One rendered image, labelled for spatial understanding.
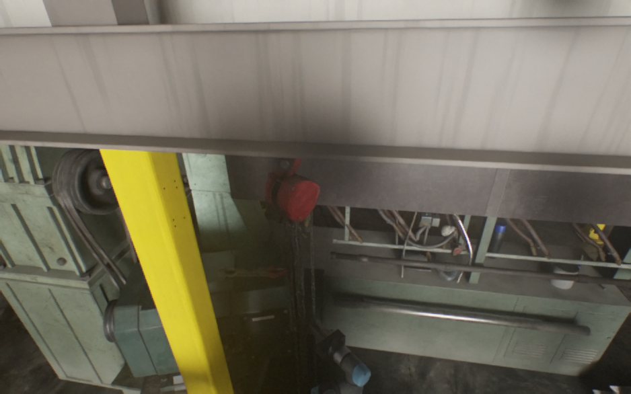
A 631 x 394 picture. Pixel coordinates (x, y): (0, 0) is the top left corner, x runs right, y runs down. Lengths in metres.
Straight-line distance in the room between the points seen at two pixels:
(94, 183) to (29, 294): 0.78
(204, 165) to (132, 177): 1.16
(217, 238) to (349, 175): 0.94
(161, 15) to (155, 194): 0.59
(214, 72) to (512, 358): 2.26
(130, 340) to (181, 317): 0.77
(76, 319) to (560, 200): 2.42
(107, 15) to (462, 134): 0.59
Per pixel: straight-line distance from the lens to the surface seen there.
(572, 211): 1.91
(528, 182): 1.75
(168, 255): 0.80
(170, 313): 0.94
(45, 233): 1.89
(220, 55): 0.61
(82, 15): 0.68
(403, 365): 2.33
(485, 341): 2.32
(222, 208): 1.96
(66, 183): 1.61
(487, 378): 2.43
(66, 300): 2.06
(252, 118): 0.61
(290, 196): 1.06
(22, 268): 2.15
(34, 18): 1.41
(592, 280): 2.14
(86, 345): 2.29
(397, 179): 1.61
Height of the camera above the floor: 1.90
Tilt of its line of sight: 29 degrees down
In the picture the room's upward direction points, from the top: 1 degrees counter-clockwise
